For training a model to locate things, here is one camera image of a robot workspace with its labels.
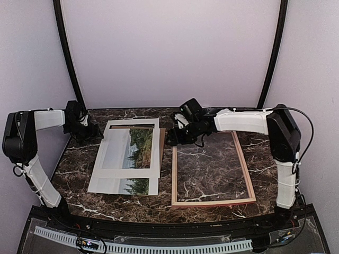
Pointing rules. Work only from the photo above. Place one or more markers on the clear acrylic sheet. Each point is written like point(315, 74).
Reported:
point(212, 169)

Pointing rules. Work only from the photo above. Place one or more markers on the black corner post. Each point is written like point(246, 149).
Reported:
point(67, 53)
point(274, 53)

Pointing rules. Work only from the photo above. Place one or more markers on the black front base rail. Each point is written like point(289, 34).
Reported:
point(162, 220)

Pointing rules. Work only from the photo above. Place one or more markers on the brown fibreboard backing board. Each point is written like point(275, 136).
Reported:
point(157, 145)

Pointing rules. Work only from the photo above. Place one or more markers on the left black corner post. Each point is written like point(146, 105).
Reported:
point(67, 53)

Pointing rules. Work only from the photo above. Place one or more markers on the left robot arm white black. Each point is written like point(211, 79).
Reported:
point(20, 145)

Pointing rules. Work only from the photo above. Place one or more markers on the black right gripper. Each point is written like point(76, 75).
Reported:
point(176, 138)

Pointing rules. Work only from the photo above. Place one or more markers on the landscape photo print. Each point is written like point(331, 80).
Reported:
point(128, 148)

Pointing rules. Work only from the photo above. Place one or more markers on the wooden pink picture frame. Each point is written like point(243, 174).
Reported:
point(212, 203)

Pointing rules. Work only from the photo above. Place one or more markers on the right black corner post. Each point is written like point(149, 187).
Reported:
point(274, 53)

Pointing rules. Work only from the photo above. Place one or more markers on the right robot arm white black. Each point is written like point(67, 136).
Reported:
point(281, 128)

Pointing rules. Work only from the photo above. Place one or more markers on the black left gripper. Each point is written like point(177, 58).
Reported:
point(93, 133)

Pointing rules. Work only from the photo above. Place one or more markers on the white photo mat board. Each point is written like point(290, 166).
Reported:
point(98, 171)

